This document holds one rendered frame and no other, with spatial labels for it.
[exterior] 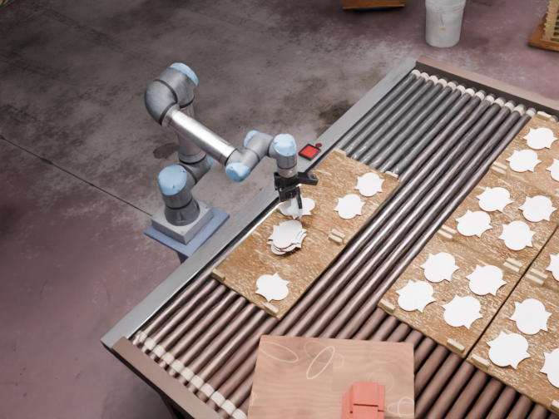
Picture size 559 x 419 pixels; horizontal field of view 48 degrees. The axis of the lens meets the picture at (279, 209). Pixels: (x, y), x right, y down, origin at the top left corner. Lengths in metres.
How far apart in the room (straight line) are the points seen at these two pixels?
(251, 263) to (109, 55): 3.49
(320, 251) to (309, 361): 0.54
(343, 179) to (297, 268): 0.50
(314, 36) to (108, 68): 1.72
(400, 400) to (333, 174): 1.11
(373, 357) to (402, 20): 3.79
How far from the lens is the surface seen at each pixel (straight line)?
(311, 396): 2.00
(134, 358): 2.30
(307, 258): 2.41
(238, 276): 2.41
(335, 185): 2.66
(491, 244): 2.49
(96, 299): 3.75
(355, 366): 2.04
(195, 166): 2.55
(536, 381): 2.20
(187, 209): 2.59
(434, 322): 2.26
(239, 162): 2.14
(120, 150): 4.59
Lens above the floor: 2.85
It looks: 48 degrees down
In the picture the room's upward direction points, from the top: 10 degrees counter-clockwise
